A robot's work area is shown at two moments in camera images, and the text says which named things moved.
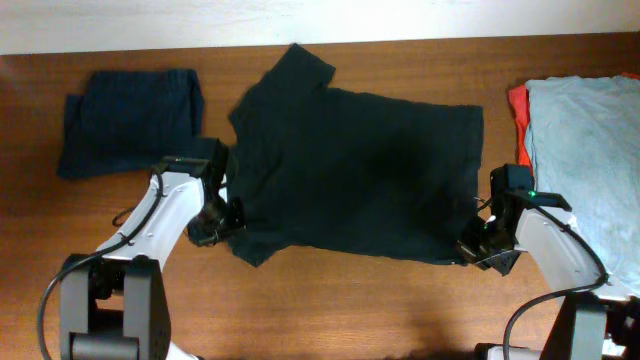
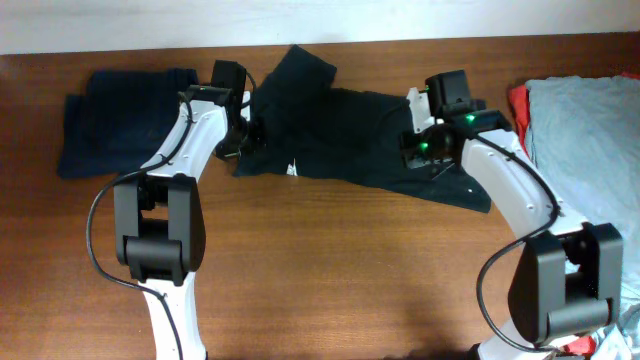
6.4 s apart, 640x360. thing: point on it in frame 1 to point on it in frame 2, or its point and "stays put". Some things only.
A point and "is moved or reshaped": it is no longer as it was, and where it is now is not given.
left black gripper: [200, 236] to [259, 136]
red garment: [521, 105] stays put
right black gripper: [501, 264] to [412, 155]
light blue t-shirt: [585, 140] stays put
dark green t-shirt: [337, 173] is moved or reshaped
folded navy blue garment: [131, 119] stays put
